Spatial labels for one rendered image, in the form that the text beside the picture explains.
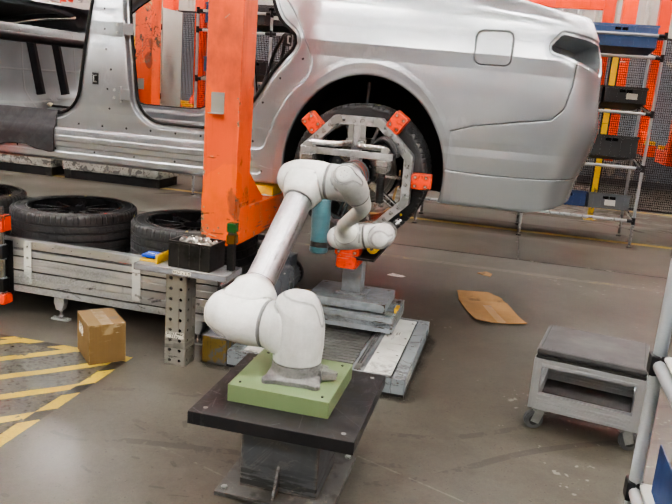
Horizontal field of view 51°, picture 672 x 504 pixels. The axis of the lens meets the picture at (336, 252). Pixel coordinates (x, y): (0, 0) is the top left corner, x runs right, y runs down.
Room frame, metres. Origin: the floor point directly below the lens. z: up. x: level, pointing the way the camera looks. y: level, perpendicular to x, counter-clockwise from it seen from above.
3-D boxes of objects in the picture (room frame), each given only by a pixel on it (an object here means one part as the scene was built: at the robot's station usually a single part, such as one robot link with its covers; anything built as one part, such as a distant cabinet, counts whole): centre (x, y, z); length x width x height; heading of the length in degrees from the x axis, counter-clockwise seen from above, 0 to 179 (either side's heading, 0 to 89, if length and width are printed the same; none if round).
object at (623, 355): (2.62, -1.04, 0.17); 0.43 x 0.36 x 0.34; 67
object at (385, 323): (3.49, -0.10, 0.13); 0.50 x 0.36 x 0.10; 76
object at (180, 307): (2.94, 0.66, 0.21); 0.10 x 0.10 x 0.42; 76
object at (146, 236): (3.63, 0.75, 0.39); 0.66 x 0.66 x 0.24
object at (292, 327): (2.07, 0.10, 0.52); 0.18 x 0.16 x 0.22; 70
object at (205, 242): (2.92, 0.59, 0.51); 0.20 x 0.14 x 0.13; 73
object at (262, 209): (3.45, 0.43, 0.69); 0.52 x 0.17 x 0.35; 166
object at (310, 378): (2.06, 0.08, 0.38); 0.22 x 0.18 x 0.06; 82
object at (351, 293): (3.49, -0.10, 0.32); 0.40 x 0.30 x 0.28; 76
